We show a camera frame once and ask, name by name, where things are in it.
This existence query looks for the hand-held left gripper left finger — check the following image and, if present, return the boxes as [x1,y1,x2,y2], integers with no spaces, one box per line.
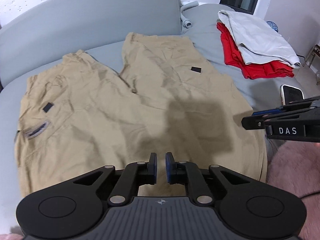
[73,152,158,207]

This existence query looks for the white folded garment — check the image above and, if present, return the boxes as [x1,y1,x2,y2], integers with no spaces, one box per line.
[218,10,302,69]

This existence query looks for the wooden chair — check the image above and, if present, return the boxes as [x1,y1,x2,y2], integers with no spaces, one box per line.
[308,44,320,86]

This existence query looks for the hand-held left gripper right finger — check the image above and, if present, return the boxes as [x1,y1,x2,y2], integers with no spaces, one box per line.
[165,152,252,207]

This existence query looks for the grey sofa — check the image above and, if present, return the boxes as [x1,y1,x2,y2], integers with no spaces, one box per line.
[0,0,309,232]

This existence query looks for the pink fluffy blanket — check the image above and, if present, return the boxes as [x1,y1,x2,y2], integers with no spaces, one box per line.
[264,142,320,240]

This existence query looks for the white smartphone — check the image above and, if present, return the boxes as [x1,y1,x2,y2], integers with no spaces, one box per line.
[280,85,305,106]

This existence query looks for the khaki pants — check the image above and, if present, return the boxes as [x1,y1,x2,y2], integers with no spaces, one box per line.
[15,32,269,198]

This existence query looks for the blue patterned item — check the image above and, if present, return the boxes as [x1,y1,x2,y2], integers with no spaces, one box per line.
[266,20,279,32]

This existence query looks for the white hose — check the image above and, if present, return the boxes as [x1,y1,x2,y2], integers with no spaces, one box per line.
[180,1,199,29]

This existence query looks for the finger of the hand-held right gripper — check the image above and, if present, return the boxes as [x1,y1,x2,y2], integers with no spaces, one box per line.
[241,108,316,131]
[251,97,320,117]

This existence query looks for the red folded clothes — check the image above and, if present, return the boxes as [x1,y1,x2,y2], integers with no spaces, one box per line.
[216,22,295,80]

